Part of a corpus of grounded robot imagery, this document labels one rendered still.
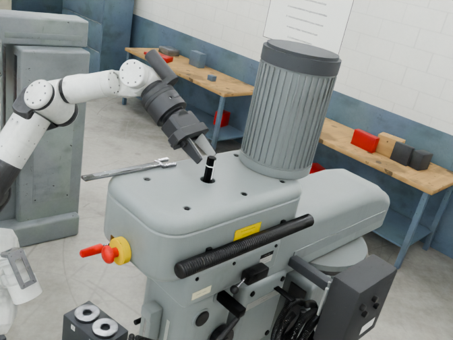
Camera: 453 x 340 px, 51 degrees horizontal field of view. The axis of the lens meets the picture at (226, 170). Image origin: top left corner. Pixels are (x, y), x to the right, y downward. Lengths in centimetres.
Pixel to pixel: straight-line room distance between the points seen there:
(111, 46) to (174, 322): 746
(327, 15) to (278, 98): 482
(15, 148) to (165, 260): 51
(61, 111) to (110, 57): 725
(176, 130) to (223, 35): 599
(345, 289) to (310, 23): 508
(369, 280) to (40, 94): 94
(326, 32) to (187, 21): 254
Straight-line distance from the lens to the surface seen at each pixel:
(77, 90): 126
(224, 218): 104
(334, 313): 127
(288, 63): 115
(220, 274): 117
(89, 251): 117
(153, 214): 98
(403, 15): 551
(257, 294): 136
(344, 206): 156
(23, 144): 130
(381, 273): 131
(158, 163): 117
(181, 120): 113
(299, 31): 618
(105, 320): 188
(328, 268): 158
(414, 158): 493
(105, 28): 836
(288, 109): 118
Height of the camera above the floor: 238
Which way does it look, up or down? 24 degrees down
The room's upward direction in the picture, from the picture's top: 12 degrees clockwise
